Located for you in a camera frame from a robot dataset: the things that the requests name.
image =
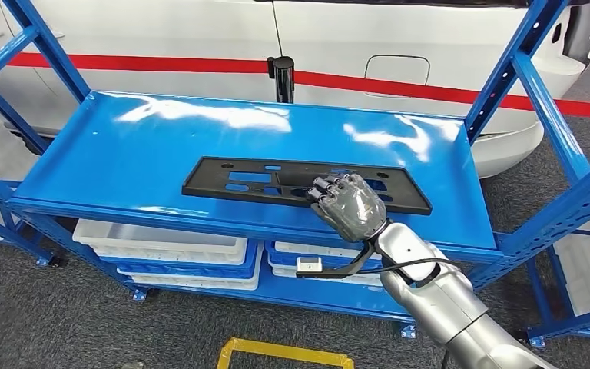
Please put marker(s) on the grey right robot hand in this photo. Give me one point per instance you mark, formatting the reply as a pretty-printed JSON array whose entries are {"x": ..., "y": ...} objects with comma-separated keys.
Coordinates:
[{"x": 351, "y": 209}]

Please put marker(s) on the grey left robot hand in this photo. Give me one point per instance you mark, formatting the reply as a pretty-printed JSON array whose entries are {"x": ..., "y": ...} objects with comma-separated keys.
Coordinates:
[{"x": 133, "y": 366}]

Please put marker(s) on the black plastic panel part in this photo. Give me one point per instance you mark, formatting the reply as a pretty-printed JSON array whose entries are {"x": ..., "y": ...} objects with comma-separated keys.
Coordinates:
[{"x": 203, "y": 183}]

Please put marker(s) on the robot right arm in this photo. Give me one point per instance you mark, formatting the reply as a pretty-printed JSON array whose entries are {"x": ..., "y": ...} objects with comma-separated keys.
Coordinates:
[{"x": 442, "y": 300}]

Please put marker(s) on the red barrier belt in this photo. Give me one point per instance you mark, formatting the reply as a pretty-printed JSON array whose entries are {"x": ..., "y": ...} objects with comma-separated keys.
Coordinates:
[
  {"x": 122, "y": 62},
  {"x": 427, "y": 91}
]

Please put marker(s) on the yellow floor tape square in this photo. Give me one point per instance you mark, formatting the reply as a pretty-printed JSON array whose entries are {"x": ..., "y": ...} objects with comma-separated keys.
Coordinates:
[{"x": 274, "y": 349}]

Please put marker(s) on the white car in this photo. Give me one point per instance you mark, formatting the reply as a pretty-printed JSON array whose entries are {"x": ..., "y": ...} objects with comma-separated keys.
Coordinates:
[{"x": 173, "y": 30}]

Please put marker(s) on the black camera bracket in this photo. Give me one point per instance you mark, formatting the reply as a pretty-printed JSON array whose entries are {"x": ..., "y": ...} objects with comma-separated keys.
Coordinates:
[{"x": 348, "y": 269}]

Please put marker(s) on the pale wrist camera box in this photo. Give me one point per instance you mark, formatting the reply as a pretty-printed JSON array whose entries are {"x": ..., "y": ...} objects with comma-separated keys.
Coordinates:
[{"x": 308, "y": 265}]

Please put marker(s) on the black stanchion post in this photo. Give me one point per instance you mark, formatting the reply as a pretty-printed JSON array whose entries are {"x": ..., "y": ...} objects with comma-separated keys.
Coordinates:
[{"x": 282, "y": 81}]

